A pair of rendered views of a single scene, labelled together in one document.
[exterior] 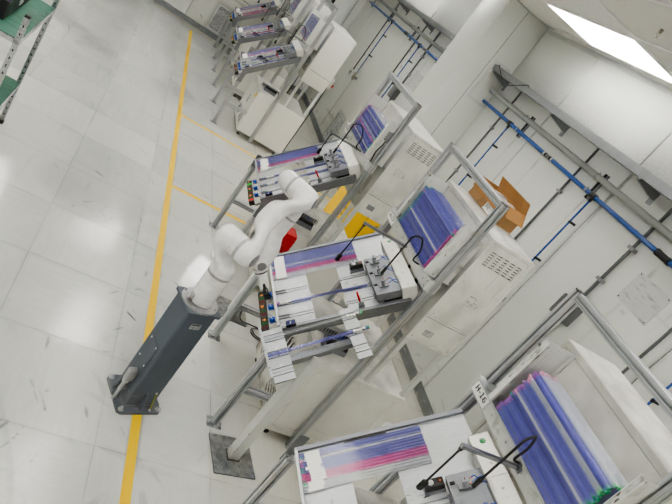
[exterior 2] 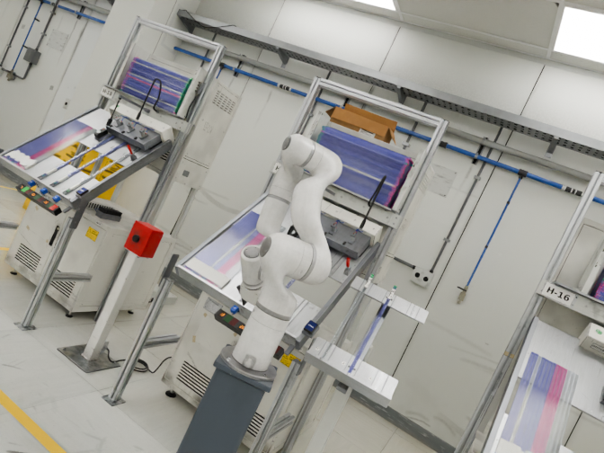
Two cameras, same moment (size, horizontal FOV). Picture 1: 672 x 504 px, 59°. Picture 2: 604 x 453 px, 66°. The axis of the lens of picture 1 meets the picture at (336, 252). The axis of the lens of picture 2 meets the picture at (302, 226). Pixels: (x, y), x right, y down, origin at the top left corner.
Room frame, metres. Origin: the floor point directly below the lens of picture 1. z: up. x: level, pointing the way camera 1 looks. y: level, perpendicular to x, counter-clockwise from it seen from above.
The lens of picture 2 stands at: (1.36, 1.29, 1.23)
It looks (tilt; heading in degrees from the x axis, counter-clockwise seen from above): 3 degrees down; 321
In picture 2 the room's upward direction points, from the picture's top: 25 degrees clockwise
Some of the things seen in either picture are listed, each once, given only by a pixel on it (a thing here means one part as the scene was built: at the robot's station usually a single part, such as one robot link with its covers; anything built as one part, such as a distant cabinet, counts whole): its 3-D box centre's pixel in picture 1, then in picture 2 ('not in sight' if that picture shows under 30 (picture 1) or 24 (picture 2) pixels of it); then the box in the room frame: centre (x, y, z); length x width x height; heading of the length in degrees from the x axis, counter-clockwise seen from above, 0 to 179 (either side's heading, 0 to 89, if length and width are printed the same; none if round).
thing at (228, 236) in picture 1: (227, 250); (280, 273); (2.46, 0.40, 1.00); 0.19 x 0.12 x 0.24; 78
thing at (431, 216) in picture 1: (433, 228); (357, 166); (3.17, -0.34, 1.52); 0.51 x 0.13 x 0.27; 28
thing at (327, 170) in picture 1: (302, 211); (93, 203); (4.46, 0.41, 0.66); 1.01 x 0.73 x 1.31; 118
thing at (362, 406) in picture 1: (322, 374); (260, 364); (3.28, -0.42, 0.31); 0.70 x 0.65 x 0.62; 28
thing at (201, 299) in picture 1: (209, 288); (261, 338); (2.45, 0.37, 0.79); 0.19 x 0.19 x 0.18
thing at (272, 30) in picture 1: (282, 45); not in sight; (8.71, 2.47, 0.95); 1.37 x 0.82 x 1.90; 118
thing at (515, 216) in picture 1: (499, 202); (376, 127); (3.41, -0.55, 1.82); 0.68 x 0.30 x 0.20; 28
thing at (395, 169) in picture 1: (343, 194); (133, 169); (4.57, 0.24, 0.95); 1.35 x 0.82 x 1.90; 118
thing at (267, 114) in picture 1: (294, 74); not in sight; (7.43, 1.79, 0.95); 1.36 x 0.82 x 1.90; 118
